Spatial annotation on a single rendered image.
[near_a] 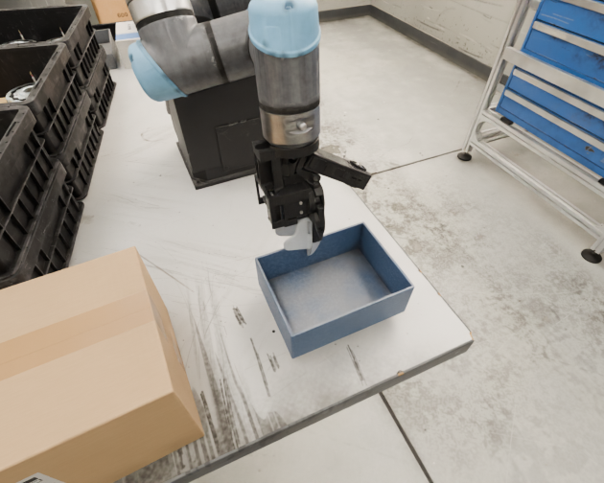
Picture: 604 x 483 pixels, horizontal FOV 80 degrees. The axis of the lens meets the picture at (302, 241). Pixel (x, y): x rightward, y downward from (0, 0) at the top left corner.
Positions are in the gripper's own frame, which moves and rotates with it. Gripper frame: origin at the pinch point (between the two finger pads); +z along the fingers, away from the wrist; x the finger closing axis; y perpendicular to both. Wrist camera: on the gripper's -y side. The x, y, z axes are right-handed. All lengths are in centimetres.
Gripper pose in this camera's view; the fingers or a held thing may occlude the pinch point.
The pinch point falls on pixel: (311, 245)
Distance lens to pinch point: 61.2
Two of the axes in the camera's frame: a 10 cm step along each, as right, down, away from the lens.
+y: -9.3, 2.8, -2.5
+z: 0.5, 7.5, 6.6
